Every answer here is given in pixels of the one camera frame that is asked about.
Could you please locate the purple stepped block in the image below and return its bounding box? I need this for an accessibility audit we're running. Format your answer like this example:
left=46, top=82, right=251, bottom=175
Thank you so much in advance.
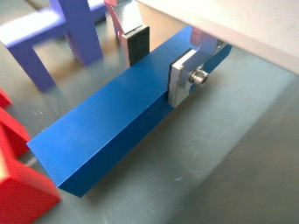
left=0, top=0, right=108, bottom=91

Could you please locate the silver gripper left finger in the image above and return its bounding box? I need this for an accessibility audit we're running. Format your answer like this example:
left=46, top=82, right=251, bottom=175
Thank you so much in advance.
left=104, top=0, right=150, bottom=66

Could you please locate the red bridge-shaped block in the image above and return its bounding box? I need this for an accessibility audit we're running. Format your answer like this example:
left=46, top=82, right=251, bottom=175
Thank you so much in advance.
left=0, top=88, right=62, bottom=224

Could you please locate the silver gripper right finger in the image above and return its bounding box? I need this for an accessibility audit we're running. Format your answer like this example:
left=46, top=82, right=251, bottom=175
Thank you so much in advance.
left=168, top=28, right=226, bottom=108

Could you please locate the blue rectangular block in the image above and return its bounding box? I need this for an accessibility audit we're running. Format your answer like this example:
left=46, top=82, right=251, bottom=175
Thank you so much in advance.
left=26, top=25, right=234, bottom=199

